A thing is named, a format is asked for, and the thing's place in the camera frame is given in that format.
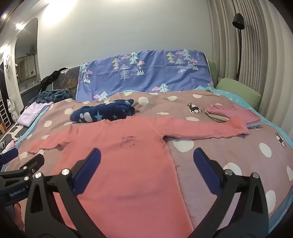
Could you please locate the black garment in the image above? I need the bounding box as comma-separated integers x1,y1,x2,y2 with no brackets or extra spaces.
41,67,69,89

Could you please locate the dark branch-print panel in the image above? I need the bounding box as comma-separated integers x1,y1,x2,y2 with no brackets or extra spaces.
53,66,81,100

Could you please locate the black white patterned cloth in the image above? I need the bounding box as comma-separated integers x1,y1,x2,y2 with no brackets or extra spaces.
0,124,35,148

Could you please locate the dark blue fluffy blanket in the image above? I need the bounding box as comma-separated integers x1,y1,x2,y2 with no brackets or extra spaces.
27,89,76,107

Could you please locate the black floor lamp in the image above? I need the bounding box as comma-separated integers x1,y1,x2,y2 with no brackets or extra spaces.
232,13,246,81

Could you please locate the stack of folded pink clothes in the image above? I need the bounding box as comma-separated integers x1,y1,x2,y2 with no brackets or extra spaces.
204,104,261,130

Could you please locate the purple patterned pillow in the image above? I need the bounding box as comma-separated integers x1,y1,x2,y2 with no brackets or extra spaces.
75,49,214,101

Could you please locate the pink long-sleeve garment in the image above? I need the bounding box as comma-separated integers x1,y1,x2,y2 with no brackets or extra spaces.
27,116,251,238

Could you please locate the white cat figurine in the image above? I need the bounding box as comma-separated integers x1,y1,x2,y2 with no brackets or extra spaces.
6,97,20,123

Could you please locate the green pillow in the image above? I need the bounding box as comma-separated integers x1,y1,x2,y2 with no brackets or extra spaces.
207,61,220,87
215,78,261,107

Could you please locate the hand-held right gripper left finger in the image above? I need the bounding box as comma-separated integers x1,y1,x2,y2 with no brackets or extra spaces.
24,148,102,238

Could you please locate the white pleated curtain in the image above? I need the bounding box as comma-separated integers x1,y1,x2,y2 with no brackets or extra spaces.
207,0,293,129

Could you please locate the pink polka-dot blanket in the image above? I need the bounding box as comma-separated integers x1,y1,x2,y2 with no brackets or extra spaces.
0,88,293,230

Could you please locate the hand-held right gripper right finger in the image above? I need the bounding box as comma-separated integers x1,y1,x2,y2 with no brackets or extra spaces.
193,148,269,238

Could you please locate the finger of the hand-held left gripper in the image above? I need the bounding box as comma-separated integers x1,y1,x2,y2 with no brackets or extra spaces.
0,154,45,183
0,149,19,165

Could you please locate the navy star-print garment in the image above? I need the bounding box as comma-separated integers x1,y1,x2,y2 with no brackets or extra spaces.
70,99,135,123

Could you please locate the lavender cloth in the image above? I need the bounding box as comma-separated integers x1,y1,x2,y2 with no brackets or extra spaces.
17,101,54,126

